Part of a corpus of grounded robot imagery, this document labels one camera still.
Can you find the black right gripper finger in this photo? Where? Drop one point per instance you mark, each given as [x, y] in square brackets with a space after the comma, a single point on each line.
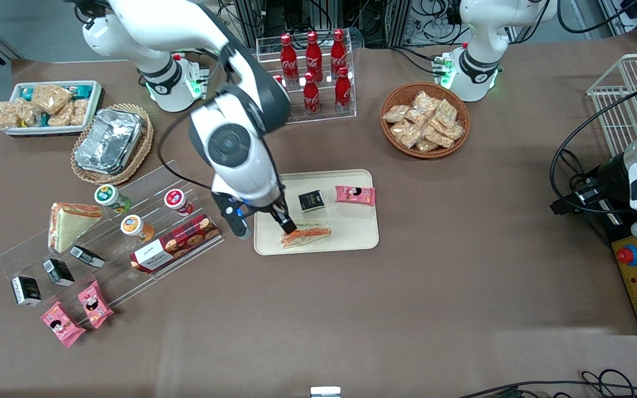
[277, 211]
[288, 225]

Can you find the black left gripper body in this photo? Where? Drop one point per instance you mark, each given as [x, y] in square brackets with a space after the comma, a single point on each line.
[609, 176]

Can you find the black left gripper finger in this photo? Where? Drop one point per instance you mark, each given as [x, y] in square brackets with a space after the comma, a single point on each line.
[564, 207]
[586, 190]

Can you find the triangle sandwich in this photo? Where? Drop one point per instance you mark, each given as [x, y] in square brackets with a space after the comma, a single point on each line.
[310, 233]
[69, 224]

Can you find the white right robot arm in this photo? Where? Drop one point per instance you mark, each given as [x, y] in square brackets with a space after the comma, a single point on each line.
[230, 143]

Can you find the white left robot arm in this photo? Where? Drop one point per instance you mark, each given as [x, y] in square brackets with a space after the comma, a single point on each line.
[479, 33]

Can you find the beige plastic serving tray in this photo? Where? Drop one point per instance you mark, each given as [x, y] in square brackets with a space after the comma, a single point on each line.
[351, 232]

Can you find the small black snack box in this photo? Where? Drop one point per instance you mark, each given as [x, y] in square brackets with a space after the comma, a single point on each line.
[312, 201]
[26, 291]
[58, 272]
[87, 256]

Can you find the pink snack packet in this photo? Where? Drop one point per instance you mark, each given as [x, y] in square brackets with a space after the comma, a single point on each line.
[95, 304]
[61, 325]
[355, 194]

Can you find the red lid yogurt cup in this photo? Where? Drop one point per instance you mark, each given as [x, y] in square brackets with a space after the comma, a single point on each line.
[177, 200]

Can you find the red plaid cookie box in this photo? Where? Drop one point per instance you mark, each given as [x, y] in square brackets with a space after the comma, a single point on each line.
[180, 240]

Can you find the clear acrylic bottle rack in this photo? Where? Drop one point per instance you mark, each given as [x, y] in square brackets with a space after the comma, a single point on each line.
[327, 118]

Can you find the clear acrylic stepped shelf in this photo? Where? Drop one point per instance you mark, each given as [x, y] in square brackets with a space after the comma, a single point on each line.
[152, 179]

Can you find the red cola bottle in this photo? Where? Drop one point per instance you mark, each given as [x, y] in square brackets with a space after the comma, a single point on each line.
[278, 79]
[343, 91]
[288, 58]
[339, 52]
[313, 55]
[311, 97]

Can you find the orange lid yogurt cup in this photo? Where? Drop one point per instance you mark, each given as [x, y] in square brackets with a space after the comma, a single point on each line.
[135, 226]

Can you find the clear bag of crackers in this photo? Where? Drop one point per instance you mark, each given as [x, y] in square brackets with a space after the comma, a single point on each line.
[447, 112]
[453, 131]
[424, 102]
[426, 146]
[439, 137]
[396, 113]
[407, 134]
[416, 117]

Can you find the oval wicker basket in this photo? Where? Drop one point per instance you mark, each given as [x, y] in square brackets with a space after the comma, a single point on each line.
[144, 141]

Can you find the green lid yogurt cup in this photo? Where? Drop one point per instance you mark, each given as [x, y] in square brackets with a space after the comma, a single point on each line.
[109, 197]

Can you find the round brown wicker basket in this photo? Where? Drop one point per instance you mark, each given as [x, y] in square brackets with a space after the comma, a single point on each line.
[393, 91]

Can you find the stacked aluminium foil containers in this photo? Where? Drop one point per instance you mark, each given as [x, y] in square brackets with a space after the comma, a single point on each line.
[108, 141]

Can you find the white rectangular plastic bin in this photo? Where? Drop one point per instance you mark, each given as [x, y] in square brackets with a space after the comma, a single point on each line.
[94, 102]

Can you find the clear bag of rice puffs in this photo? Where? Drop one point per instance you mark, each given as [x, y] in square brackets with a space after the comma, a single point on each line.
[79, 112]
[51, 98]
[6, 116]
[60, 117]
[28, 113]

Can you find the teal snack packet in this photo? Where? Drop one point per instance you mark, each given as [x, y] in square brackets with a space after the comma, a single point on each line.
[83, 90]
[26, 94]

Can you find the black equipment rack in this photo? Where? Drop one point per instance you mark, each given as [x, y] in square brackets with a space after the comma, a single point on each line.
[385, 22]

